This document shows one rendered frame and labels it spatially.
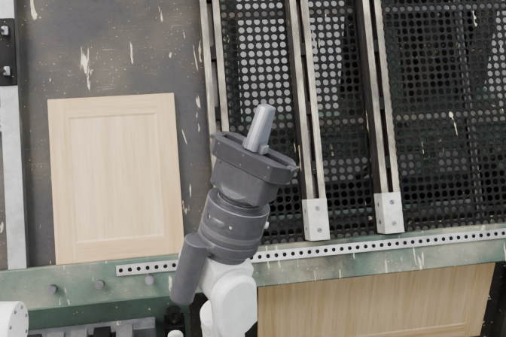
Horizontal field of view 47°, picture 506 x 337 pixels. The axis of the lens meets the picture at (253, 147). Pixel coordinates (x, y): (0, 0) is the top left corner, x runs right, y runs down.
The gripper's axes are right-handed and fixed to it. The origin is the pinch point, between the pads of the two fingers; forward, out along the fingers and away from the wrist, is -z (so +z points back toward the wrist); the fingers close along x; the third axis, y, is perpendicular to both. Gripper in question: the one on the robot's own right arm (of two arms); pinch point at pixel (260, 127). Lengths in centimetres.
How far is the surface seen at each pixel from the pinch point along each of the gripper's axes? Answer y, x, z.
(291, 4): 100, 51, -7
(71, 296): 42, 63, 84
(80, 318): 43, 59, 90
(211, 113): 77, 55, 29
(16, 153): 42, 93, 53
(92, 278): 46, 61, 79
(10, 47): 47, 108, 26
